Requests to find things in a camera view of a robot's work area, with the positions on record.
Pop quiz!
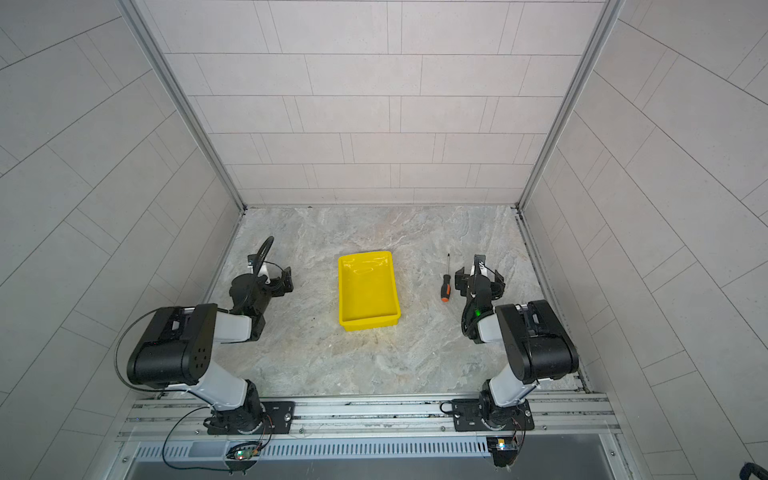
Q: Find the right small circuit board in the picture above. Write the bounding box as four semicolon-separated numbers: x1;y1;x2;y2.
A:
486;436;519;454

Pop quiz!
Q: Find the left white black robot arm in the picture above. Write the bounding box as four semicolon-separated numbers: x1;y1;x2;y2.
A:
126;253;295;435

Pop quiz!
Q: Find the left green circuit board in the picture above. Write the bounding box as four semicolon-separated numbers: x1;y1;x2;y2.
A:
226;442;261;461

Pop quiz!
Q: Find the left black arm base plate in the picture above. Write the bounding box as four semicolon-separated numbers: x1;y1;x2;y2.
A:
203;401;295;435

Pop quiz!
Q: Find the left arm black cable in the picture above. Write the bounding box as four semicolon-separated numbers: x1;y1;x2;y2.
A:
250;235;276;278

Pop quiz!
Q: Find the grey slotted cable duct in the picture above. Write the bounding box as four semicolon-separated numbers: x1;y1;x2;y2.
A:
134;437;490;463

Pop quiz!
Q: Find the orange black handled screwdriver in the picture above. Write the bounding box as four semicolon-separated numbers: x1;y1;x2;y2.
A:
440;254;451;302

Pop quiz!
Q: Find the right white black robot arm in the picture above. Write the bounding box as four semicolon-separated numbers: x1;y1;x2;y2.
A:
451;254;579;432

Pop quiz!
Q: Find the yellow plastic bin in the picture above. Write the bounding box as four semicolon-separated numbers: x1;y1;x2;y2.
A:
338;251;401;332

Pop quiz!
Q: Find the aluminium mounting rail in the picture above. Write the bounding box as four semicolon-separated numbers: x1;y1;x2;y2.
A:
116;391;621;441

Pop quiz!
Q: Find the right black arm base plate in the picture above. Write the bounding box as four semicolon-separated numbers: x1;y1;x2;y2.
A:
450;399;535;432

